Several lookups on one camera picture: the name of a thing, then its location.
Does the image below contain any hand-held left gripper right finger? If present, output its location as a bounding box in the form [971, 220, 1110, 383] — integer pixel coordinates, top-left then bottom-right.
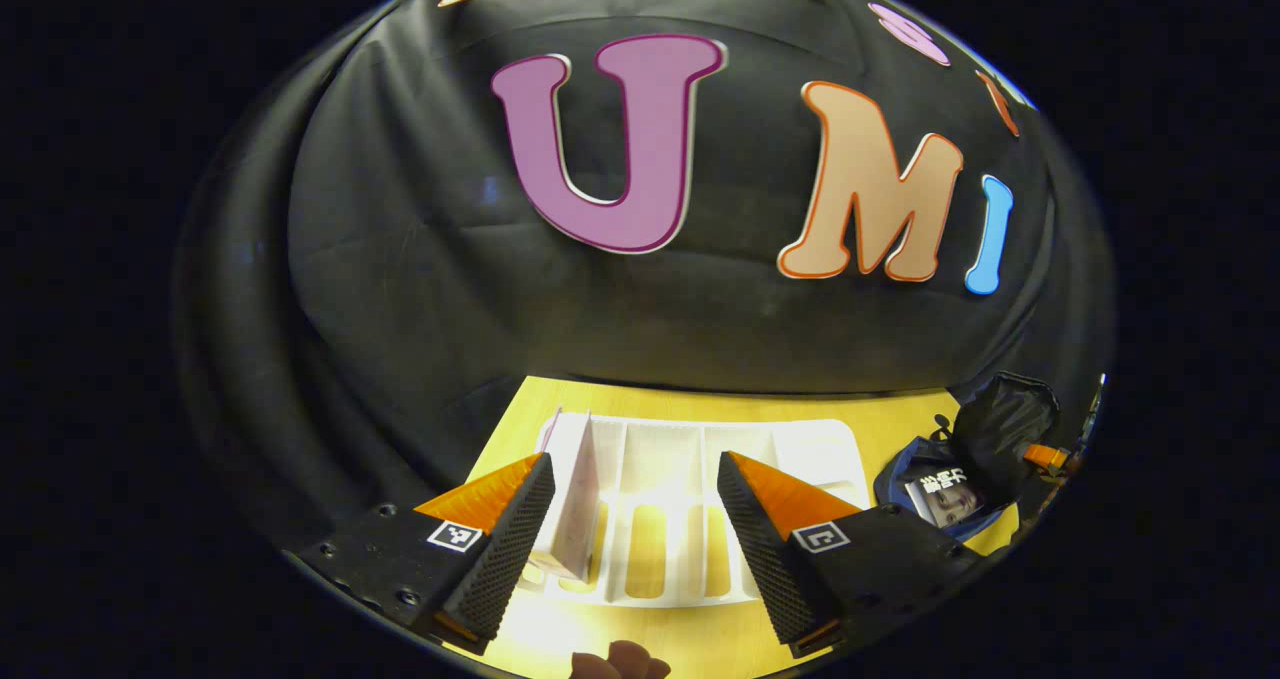
[715, 450, 989, 660]

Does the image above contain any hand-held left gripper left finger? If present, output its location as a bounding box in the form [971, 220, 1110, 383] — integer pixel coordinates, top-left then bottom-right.
[285, 451, 558, 657]

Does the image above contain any blue schoolbag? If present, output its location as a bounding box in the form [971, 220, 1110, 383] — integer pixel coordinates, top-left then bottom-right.
[873, 372, 1063, 543]

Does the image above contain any white bookshelf organizer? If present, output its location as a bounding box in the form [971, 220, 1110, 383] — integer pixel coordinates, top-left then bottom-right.
[520, 411, 873, 608]

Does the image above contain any black backdrop cloth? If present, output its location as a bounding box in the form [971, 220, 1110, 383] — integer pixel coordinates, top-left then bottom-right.
[170, 0, 1119, 560]

